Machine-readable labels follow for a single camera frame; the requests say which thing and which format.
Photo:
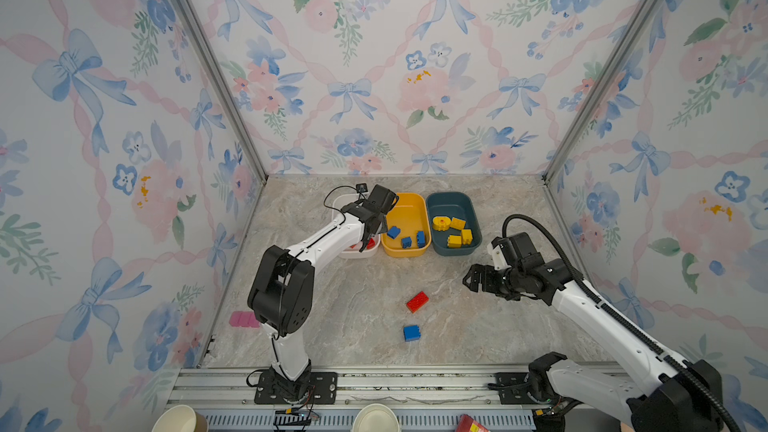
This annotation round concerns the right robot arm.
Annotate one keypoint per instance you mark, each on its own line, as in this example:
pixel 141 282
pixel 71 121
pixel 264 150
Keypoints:
pixel 663 390

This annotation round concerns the pink lego brick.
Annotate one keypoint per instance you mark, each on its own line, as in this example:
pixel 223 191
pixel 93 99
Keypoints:
pixel 244 319

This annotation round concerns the white bowl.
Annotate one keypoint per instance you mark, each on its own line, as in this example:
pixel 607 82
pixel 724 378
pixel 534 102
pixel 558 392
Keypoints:
pixel 376 418

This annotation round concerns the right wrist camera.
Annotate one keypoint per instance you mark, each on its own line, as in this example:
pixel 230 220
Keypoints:
pixel 516 252

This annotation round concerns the yellow plastic container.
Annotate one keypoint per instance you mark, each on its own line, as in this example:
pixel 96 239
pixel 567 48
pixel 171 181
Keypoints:
pixel 410 215

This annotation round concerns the white plastic container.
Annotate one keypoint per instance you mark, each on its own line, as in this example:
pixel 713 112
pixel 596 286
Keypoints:
pixel 353 252

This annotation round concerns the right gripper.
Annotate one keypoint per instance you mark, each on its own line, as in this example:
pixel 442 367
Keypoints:
pixel 486 286

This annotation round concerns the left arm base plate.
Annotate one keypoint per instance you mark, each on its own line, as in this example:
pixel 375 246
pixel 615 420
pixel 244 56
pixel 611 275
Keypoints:
pixel 312 388

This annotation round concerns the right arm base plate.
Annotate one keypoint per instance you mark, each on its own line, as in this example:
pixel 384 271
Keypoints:
pixel 514 388

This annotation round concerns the yellow duck lego piece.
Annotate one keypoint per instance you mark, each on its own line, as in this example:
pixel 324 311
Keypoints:
pixel 441 223

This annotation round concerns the yellow lego brick cube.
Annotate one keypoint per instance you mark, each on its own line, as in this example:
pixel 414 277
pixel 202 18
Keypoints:
pixel 454 241

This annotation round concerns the aluminium corner post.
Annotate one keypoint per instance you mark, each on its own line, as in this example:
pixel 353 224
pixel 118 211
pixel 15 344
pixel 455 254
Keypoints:
pixel 639 20
pixel 205 53

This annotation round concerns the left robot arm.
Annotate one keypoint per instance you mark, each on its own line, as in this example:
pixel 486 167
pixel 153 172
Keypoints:
pixel 281 297

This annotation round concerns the yellow lego brick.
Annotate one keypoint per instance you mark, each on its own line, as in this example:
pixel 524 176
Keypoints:
pixel 458 224
pixel 466 237

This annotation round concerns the dark teal plastic container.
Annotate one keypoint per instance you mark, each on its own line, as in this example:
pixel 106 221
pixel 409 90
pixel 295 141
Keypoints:
pixel 453 204

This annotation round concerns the left aluminium corner post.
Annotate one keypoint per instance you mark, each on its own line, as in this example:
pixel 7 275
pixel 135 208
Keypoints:
pixel 205 53

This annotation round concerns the right aluminium corner post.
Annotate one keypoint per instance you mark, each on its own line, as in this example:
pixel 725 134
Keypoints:
pixel 639 20

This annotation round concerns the red packet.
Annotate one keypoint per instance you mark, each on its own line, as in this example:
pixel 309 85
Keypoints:
pixel 467 423

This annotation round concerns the aluminium mounting rail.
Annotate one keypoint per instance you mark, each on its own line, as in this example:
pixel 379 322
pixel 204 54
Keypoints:
pixel 438 386

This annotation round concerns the paper cup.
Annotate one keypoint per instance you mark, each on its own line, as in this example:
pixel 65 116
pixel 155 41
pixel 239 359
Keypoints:
pixel 180 418

